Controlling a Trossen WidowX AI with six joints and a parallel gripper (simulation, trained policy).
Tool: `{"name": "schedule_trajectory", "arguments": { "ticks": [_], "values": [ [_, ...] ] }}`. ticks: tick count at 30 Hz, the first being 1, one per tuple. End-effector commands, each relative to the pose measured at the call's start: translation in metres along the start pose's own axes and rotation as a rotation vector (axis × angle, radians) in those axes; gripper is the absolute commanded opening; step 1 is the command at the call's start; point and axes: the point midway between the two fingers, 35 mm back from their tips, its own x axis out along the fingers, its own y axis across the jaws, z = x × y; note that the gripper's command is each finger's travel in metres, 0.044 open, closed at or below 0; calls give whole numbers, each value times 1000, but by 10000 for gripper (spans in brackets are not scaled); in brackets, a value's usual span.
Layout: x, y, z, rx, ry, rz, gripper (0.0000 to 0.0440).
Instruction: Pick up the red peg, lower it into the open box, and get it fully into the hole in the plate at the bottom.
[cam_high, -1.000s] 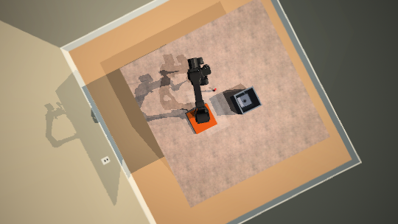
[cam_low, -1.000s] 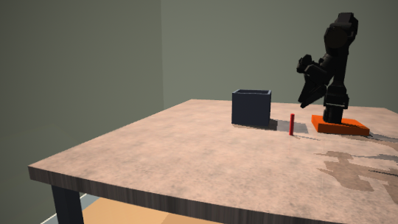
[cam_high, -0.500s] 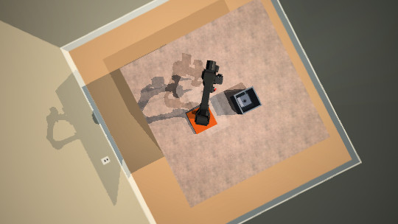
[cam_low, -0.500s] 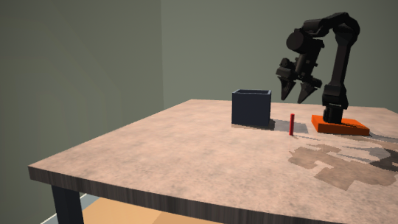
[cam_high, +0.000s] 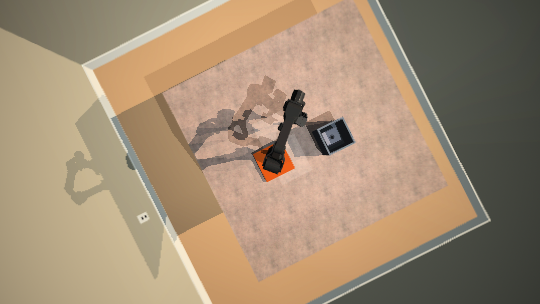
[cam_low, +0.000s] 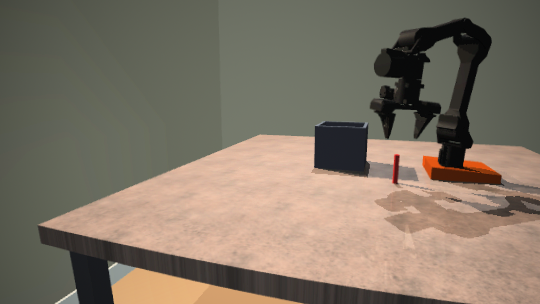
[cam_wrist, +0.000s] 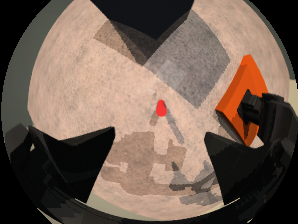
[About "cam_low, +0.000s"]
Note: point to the red peg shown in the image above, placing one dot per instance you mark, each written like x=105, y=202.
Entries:
x=396, y=168

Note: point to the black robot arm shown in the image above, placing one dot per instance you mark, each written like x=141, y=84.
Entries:
x=401, y=62

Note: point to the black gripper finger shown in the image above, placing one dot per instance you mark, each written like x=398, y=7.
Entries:
x=387, y=120
x=421, y=122

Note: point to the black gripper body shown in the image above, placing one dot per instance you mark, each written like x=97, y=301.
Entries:
x=408, y=92

